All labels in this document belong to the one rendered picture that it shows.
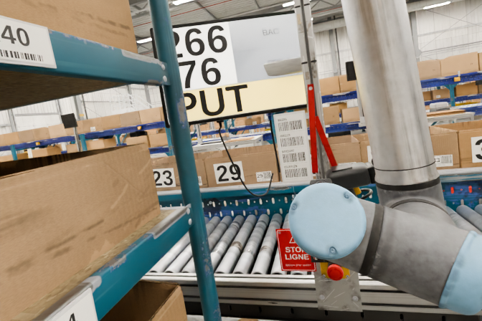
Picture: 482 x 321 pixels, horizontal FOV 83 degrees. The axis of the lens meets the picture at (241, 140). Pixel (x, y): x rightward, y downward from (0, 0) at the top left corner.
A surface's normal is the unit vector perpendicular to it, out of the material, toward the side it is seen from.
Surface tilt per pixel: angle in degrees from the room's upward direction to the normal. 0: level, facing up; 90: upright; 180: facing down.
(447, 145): 91
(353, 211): 58
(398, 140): 90
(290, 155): 90
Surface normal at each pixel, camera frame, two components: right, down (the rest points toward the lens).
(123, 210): 0.96, -0.10
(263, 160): -0.25, 0.14
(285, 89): 0.07, 0.01
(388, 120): -0.65, 0.18
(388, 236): -0.26, -0.46
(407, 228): -0.08, -0.77
